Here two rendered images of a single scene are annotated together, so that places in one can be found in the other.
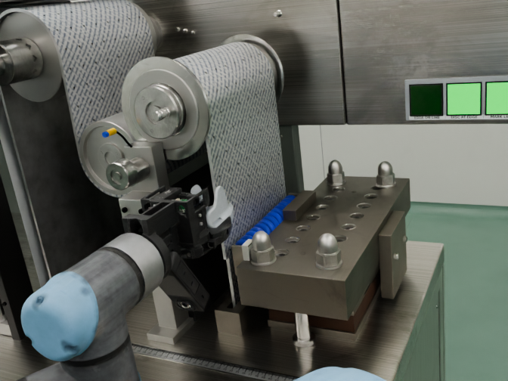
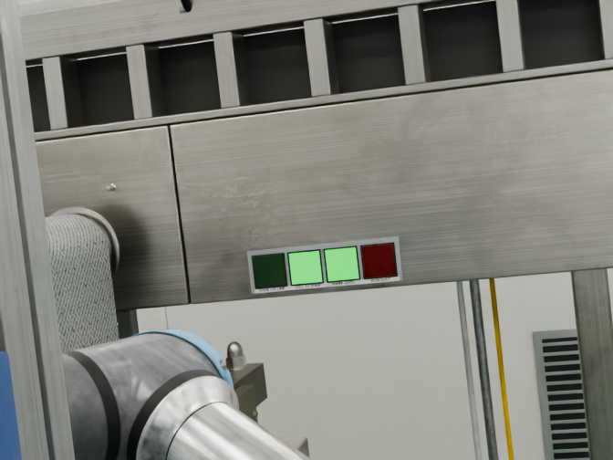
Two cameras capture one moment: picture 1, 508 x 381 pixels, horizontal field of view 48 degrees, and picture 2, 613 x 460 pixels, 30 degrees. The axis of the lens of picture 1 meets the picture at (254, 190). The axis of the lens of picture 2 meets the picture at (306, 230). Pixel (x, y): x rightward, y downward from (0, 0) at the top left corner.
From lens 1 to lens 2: 86 cm
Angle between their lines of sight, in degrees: 22
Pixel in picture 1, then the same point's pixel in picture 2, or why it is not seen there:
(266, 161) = (101, 337)
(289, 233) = not seen: hidden behind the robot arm
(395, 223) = (242, 392)
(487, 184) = not seen: outside the picture
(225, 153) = (61, 316)
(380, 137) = (273, 408)
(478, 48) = (314, 217)
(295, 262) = not seen: hidden behind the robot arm
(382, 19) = (220, 191)
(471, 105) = (313, 273)
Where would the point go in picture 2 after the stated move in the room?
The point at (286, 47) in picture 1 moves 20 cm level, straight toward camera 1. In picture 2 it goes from (121, 222) to (123, 225)
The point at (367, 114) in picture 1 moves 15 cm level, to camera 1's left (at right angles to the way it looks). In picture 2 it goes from (212, 290) to (120, 303)
